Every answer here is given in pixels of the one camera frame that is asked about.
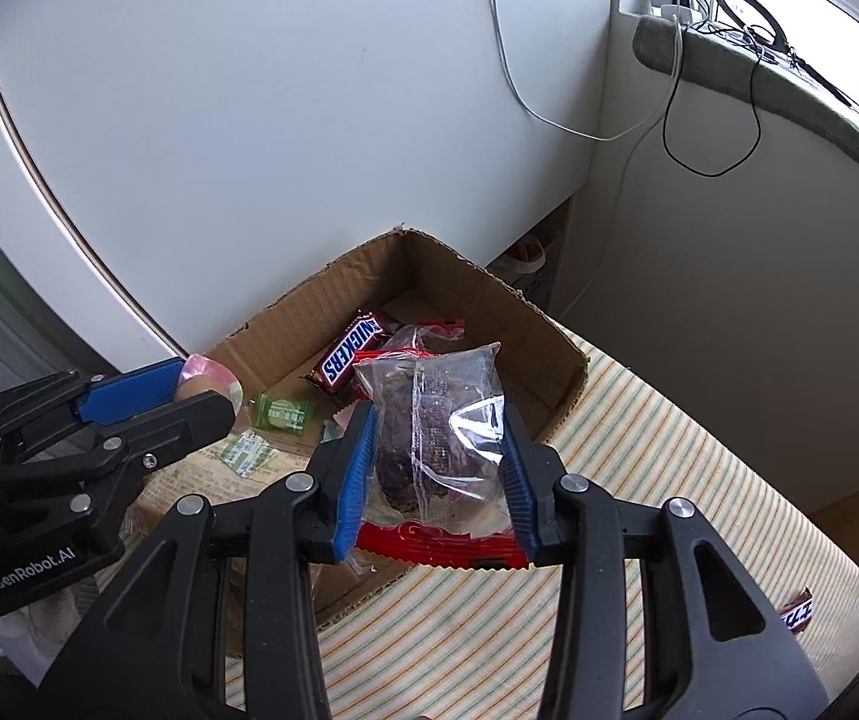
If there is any dark cake bag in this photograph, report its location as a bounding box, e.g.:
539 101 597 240
380 319 468 361
350 341 543 571

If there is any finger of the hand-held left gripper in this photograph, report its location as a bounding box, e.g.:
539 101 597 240
0 390 239 541
0 358 188 466

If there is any white cabinet panel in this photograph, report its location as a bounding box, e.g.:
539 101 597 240
0 0 614 466

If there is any green checkered packet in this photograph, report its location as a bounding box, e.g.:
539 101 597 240
215 431 276 477

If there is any striped bed sheet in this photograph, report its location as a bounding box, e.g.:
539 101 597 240
223 330 859 720

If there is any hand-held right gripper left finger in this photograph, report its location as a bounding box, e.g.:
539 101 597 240
35 399 381 720

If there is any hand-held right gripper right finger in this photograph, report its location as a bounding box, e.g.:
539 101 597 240
500 401 831 720

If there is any black cable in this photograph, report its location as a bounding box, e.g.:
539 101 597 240
662 11 764 179

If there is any white cable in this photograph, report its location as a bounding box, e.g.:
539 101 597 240
481 0 686 143

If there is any large brown chocolate bar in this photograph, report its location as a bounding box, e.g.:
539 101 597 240
778 589 816 635

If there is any red and white shoe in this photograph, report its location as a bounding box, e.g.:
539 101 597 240
490 234 548 276

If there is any slim green candy packet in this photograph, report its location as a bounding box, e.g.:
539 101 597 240
251 392 318 436

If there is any brown cardboard box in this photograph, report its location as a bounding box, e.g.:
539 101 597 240
118 225 589 657

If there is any small brown chocolate bar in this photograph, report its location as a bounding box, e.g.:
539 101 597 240
304 310 394 402

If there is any black ring light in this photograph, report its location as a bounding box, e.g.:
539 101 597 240
710 0 854 106

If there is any grey-green window sill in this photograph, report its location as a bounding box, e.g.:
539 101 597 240
633 13 859 203

